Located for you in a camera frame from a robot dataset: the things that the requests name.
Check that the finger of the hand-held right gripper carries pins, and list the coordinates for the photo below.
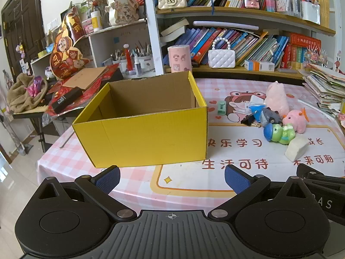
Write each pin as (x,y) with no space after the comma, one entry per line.
(310,170)

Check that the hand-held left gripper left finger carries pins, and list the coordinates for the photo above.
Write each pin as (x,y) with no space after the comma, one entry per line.
(109,180)

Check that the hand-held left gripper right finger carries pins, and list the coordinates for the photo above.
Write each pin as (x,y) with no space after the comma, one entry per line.
(237,180)

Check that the white eraser block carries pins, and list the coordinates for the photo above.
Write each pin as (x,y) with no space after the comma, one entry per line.
(296,149)

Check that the green frog toy blue hat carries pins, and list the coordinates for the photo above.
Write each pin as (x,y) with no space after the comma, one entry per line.
(279,133)

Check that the small pink plush pig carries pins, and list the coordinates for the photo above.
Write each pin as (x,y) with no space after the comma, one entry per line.
(296,120)

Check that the yellow cardboard box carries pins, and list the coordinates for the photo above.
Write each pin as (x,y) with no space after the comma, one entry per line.
(147,137)

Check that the black binder clip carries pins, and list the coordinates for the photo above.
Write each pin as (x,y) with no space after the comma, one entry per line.
(249,120)

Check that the grey shark toy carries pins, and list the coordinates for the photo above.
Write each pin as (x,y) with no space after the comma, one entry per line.
(269,115)

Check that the large light pink plush pig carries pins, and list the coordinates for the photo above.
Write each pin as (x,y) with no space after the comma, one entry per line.
(275,98)

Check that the thin metal rod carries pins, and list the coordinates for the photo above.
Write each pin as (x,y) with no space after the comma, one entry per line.
(68,140)

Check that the small white toy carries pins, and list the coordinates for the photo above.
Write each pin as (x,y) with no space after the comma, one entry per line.
(254,99)

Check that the pile of papers and booklets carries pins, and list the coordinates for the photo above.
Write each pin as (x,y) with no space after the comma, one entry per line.
(327,86)

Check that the red wrapping paper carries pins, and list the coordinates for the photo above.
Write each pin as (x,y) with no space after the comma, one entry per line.
(94,91)

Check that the long black box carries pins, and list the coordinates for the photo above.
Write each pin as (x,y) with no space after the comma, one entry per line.
(66,100)

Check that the black side table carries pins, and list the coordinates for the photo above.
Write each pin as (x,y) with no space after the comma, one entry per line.
(29,116)

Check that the brown cardboard envelope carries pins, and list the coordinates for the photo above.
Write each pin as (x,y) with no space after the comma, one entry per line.
(86,78)

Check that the white and orange carton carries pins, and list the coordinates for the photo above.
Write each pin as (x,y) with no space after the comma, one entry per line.
(259,66)

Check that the shiny pink wrapper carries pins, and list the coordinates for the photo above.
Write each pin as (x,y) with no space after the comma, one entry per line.
(34,87)

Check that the set of red books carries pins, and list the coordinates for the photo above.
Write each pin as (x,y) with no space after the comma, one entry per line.
(300,51)

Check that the brown fleece cloth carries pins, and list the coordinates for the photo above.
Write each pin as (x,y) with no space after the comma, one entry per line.
(20,97)

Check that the white pen holder with pens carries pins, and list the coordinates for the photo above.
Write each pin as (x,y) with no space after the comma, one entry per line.
(145,62)

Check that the red bottle figure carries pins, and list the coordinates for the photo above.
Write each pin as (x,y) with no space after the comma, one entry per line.
(128,58)

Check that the white quilted pearl handbag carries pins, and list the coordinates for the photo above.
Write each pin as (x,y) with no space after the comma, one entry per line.
(221,56)

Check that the pink printed cylinder tin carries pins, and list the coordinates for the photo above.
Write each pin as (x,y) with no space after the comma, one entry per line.
(179,59)

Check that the row of leaning colourful books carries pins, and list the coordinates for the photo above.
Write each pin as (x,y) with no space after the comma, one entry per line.
(237,45)

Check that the red fortune figure cutout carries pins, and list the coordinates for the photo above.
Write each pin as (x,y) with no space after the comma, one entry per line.
(66,51)

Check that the white shelf unit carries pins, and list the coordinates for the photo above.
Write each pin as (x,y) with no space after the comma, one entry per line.
(107,40)

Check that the small pink box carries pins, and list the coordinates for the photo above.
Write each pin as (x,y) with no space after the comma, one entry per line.
(87,27)

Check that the white tube lamp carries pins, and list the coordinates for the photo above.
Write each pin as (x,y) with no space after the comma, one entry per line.
(225,24)

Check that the white pen organiser boxes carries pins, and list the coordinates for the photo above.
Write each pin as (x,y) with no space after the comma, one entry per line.
(310,12)

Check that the white jar yellow label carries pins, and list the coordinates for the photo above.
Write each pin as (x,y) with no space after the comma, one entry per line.
(96,21)

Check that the pile of lying books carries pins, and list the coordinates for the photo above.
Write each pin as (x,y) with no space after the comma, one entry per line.
(175,31)

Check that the wooden bookshelf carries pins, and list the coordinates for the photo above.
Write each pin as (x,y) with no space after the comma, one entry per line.
(242,13)

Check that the rabbit paper decoration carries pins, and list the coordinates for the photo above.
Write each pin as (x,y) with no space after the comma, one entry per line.
(121,8)

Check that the dark wooden door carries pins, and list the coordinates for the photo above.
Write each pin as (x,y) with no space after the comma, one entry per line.
(24,19)

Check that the white pillar post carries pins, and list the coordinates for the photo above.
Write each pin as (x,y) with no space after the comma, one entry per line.
(152,27)

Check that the white wall switch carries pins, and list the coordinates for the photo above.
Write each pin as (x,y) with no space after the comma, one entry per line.
(52,24)

